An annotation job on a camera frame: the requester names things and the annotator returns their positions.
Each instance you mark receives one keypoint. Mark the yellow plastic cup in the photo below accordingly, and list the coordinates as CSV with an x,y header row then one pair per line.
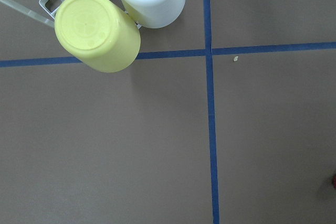
x,y
98,33

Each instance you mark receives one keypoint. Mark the white wire cup rack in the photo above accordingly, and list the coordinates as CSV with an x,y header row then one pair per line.
x,y
49,6

